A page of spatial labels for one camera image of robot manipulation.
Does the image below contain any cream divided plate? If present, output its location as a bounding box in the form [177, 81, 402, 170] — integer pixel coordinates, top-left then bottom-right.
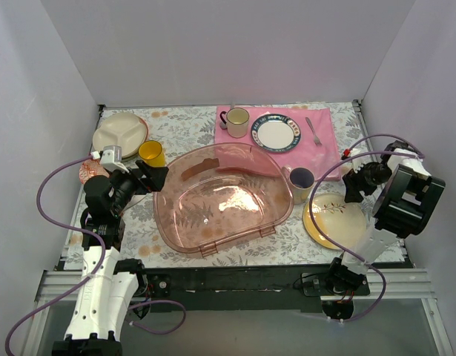
[92, 112, 148, 159]

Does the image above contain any cream yellow floral plate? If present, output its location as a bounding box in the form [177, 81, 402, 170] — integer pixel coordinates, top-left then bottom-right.
[312, 193, 366, 249]

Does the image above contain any pink transparent plastic bin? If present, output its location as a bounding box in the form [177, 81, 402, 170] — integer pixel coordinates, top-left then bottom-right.
[153, 143, 294, 258]

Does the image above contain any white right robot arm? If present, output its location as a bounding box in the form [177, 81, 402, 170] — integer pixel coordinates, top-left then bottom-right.
[325, 140, 446, 295]

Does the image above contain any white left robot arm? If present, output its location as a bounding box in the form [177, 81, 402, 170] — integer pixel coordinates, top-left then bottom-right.
[51, 160, 169, 355]

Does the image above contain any yellow mug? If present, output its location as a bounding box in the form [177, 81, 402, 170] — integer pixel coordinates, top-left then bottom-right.
[138, 140, 165, 167]

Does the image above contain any orange patterned bowl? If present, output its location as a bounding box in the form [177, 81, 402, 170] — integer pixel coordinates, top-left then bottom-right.
[79, 159, 110, 185]

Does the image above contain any pink satin cloth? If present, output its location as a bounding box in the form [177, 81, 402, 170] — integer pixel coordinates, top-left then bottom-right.
[214, 106, 340, 178]

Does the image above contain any pink mug purple inside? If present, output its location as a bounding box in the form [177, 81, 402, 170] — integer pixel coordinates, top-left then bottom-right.
[282, 166, 315, 205]

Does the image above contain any silver fork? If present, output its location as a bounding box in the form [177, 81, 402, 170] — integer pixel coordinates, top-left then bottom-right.
[305, 117, 322, 147]

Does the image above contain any blue rimmed white plate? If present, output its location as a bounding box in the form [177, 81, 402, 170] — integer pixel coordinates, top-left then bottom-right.
[251, 113, 301, 154]

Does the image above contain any cream enamel mug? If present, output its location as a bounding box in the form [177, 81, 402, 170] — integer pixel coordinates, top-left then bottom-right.
[219, 108, 250, 139]

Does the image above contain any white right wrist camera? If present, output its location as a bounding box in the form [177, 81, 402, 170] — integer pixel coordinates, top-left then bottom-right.
[341, 147, 373, 175]

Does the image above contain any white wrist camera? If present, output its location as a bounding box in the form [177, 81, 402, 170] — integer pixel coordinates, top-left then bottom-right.
[90, 145, 129, 173]
[341, 147, 373, 175]

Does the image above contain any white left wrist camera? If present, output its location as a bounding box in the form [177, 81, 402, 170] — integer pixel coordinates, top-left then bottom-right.
[90, 145, 129, 173]

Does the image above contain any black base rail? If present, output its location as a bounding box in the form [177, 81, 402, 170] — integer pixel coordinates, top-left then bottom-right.
[134, 264, 370, 313]

